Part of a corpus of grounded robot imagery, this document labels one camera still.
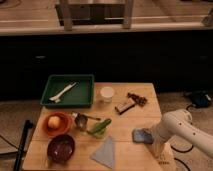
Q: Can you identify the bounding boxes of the brown chocolate pieces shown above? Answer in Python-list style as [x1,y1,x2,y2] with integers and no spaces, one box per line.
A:
[127,93,148,107]

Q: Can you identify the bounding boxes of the black pole stand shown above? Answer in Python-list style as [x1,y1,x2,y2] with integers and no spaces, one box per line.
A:
[13,120,33,171]

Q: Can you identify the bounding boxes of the blue sponge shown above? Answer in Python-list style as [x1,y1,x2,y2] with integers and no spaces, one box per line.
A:
[132,129,153,144]

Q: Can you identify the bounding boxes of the yellow lemon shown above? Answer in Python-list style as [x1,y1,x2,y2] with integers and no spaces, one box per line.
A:
[48,116,60,129]

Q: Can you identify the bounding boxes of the dark rectangular block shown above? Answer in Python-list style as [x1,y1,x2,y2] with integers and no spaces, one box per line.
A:
[115,101,135,115]

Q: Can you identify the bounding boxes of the dark device on floor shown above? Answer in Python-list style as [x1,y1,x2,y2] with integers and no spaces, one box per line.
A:
[184,91,212,108]

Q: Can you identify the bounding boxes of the white brush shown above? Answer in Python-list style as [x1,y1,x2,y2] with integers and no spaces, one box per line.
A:
[49,82,77,103]

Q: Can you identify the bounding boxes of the green plastic tray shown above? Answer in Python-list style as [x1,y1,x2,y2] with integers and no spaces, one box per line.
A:
[41,74,94,108]

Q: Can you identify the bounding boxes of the black cable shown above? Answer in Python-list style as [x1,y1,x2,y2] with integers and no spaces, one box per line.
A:
[170,103,197,154]

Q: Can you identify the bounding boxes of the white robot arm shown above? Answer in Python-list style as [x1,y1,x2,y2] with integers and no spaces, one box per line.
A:
[150,109,213,158]

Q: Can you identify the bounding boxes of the white cup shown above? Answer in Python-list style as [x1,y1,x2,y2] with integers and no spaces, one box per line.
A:
[100,86,115,103]

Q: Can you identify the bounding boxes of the wooden chair frame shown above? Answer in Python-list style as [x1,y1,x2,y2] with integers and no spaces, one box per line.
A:
[55,0,134,31]

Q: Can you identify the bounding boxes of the metal measuring spoon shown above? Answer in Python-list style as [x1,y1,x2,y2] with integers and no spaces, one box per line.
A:
[71,112,100,131]

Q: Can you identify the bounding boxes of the grey triangular cloth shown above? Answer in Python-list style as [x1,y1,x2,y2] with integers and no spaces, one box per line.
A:
[90,137,115,169]

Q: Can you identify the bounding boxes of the orange bowl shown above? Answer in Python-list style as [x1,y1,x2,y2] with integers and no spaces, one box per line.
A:
[42,112,72,137]

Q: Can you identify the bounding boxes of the dark purple bowl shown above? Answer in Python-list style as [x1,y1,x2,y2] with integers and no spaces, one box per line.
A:
[47,134,75,164]

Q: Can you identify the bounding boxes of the green vegetable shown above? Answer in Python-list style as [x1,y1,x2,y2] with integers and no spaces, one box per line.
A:
[87,119,111,138]

